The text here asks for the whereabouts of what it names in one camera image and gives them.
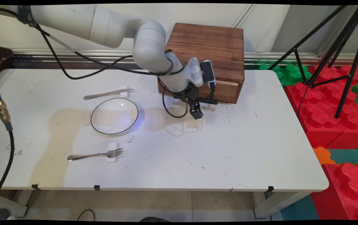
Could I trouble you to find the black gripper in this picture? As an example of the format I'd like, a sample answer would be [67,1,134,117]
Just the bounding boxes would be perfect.
[176,83,205,120]

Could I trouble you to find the light wooden drawer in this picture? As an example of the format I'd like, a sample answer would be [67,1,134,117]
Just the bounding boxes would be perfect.
[173,80,239,106]

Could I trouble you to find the dark wooden cabinet box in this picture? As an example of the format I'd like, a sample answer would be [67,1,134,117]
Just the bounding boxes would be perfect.
[157,23,245,104]

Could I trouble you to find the white plate with black rim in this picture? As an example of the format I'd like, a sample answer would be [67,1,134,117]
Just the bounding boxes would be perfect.
[91,98,139,135]

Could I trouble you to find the silver table knife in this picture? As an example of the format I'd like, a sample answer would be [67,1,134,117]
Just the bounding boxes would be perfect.
[84,89,135,100]

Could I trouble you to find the silver fork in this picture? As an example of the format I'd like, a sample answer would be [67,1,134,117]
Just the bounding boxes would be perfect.
[67,148,124,162]

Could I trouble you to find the white table leg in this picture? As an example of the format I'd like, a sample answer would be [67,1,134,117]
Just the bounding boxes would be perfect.
[0,189,32,218]
[253,191,310,219]

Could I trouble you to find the red foam block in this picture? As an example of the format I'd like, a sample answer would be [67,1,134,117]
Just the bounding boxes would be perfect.
[308,65,358,94]
[284,82,344,149]
[326,94,358,150]
[311,162,358,221]

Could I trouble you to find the orange foam piece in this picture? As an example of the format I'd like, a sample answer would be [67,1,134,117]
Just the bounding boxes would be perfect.
[313,147,336,165]

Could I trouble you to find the teal foam mat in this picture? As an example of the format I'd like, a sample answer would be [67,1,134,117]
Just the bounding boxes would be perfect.
[327,149,358,165]
[280,194,320,221]

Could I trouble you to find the black tripod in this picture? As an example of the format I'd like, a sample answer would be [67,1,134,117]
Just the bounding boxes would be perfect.
[268,5,358,119]

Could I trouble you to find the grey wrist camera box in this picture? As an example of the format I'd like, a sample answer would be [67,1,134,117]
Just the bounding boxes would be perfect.
[199,60,216,91]

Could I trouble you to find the thin black floor cable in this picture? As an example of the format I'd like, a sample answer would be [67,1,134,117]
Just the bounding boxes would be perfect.
[77,209,96,222]

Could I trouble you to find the aluminium wall rail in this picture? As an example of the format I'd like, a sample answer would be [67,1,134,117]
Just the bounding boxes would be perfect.
[12,49,358,70]

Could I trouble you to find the black cable with brass connector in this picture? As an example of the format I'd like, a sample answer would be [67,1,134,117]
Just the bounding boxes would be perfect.
[0,77,16,221]

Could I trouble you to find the black cable strap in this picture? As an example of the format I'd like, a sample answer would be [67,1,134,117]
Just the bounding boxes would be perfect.
[17,5,37,28]

